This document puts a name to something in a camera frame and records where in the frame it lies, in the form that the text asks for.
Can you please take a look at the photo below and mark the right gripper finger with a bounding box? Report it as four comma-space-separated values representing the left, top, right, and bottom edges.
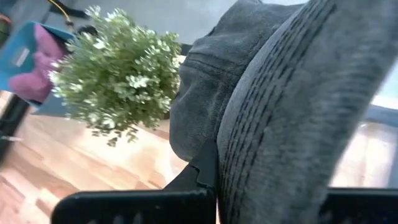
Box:
163, 138, 219, 192

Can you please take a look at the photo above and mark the dark grey baseball cap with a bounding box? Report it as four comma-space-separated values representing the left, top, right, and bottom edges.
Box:
169, 0, 398, 224

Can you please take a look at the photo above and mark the potted green plant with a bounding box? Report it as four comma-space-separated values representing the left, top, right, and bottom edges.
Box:
49, 5, 183, 147

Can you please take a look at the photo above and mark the teal plastic bin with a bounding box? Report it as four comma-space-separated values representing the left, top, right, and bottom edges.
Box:
0, 21, 78, 116

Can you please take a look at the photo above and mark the black aluminium frame side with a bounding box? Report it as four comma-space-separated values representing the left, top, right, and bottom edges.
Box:
0, 95, 30, 162

